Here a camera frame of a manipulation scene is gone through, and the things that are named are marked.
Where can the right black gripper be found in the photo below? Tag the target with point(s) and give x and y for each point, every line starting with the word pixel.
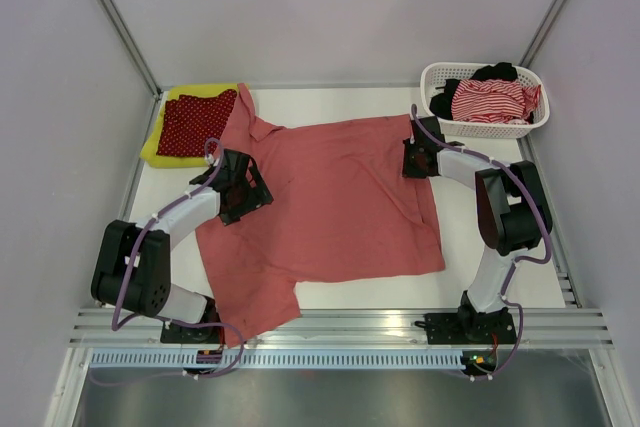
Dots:
pixel 408 170

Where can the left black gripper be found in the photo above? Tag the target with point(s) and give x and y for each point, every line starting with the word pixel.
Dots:
pixel 257 197

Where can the red polka dot garment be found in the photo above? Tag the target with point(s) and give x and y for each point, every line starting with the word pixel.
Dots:
pixel 189 121

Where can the pink red garment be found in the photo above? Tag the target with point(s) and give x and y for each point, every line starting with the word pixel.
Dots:
pixel 341 211

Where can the yellow-green trousers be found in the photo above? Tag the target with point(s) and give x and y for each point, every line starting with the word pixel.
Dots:
pixel 148 152

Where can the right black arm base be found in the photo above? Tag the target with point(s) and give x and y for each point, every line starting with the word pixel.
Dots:
pixel 475 329

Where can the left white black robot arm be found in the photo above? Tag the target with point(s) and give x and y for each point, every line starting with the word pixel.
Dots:
pixel 133 268

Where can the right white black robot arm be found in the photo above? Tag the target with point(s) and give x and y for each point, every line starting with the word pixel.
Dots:
pixel 514 222

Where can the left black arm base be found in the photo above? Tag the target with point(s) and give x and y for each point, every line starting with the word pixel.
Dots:
pixel 205 332

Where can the white plastic laundry basket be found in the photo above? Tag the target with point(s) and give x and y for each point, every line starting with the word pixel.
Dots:
pixel 436 74

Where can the black garment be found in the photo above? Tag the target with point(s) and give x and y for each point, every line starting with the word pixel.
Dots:
pixel 440 104

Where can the red white striped garment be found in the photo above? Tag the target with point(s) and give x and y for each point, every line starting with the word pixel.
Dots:
pixel 495 102

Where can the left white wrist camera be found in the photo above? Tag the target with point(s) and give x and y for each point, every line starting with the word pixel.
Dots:
pixel 213 159

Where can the white slotted cable duct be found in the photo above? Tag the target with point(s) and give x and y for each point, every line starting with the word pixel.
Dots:
pixel 279 359

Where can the aluminium mounting rail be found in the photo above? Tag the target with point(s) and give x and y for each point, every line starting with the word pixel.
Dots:
pixel 567 328

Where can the right aluminium frame post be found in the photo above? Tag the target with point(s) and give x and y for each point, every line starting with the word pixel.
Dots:
pixel 542 32

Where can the aluminium frame post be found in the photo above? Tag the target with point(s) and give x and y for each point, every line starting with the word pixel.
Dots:
pixel 117 21
pixel 542 32

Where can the left aluminium frame post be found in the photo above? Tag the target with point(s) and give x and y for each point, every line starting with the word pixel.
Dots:
pixel 117 21

